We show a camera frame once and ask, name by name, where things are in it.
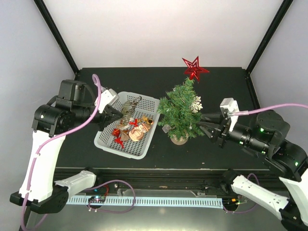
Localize gold bell ornament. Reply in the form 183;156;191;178
141;116;154;125

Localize red gift box ornament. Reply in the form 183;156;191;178
112;128;121;138

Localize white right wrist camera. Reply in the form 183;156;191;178
220;98;239;132

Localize white perforated plastic basket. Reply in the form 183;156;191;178
93;91;161;160

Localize white slotted cable duct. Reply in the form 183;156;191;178
67;195;223;209

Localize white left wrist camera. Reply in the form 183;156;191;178
94;87;120;114

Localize red star ornament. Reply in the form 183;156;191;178
182;56;210;82

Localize white string lights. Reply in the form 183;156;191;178
162;124;172;133

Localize red reindeer ornament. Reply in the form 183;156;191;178
114;137;125;149

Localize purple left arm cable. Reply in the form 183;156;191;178
20;73;136;231

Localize white snowflake ornament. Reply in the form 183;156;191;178
190;96;203;113

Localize gold merry christmas sign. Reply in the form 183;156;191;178
121;96;142;123

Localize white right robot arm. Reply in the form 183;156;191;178
198;110;308;231

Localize small green christmas tree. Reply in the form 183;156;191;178
157;78;204;145

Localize wooden santa ornament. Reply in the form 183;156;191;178
128;123;151;141

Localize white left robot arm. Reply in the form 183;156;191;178
10;76;123;214

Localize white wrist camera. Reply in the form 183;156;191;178
94;87;120;114
220;98;239;132

